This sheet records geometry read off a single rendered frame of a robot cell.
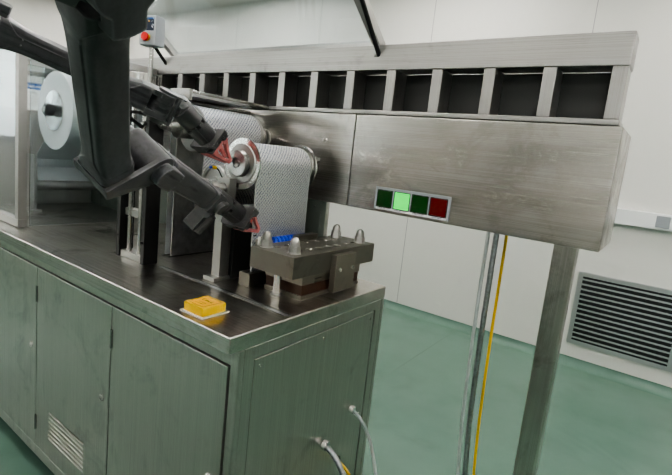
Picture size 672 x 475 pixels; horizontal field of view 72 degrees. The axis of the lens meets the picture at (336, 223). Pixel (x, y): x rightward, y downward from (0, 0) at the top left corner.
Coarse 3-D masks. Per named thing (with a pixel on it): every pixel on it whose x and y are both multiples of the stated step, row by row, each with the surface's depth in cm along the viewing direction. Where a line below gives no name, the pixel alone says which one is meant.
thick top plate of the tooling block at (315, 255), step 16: (320, 240) 147; (336, 240) 150; (352, 240) 153; (256, 256) 128; (272, 256) 124; (288, 256) 121; (304, 256) 123; (320, 256) 129; (368, 256) 150; (272, 272) 125; (288, 272) 121; (304, 272) 124; (320, 272) 130
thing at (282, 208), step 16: (256, 192) 132; (272, 192) 137; (288, 192) 143; (304, 192) 149; (256, 208) 133; (272, 208) 139; (288, 208) 144; (304, 208) 151; (272, 224) 140; (288, 224) 146; (304, 224) 152
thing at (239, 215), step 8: (232, 208) 123; (240, 208) 125; (248, 208) 127; (224, 216) 124; (232, 216) 124; (240, 216) 125; (248, 216) 126; (232, 224) 127; (240, 224) 126; (248, 224) 125
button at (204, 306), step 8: (208, 296) 115; (184, 304) 110; (192, 304) 109; (200, 304) 109; (208, 304) 109; (216, 304) 110; (224, 304) 112; (192, 312) 109; (200, 312) 107; (208, 312) 108; (216, 312) 110
